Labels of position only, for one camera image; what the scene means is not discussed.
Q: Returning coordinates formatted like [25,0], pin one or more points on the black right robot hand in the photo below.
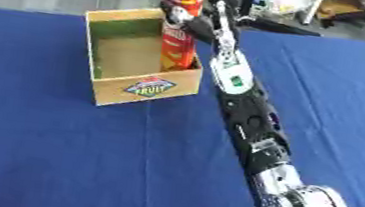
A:
[200,28]

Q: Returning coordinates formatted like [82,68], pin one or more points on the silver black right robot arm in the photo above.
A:
[252,118]

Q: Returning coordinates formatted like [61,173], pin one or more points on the tan cardboard box green inside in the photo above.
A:
[141,88]

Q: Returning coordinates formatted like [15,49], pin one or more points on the white bag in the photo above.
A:
[288,0]

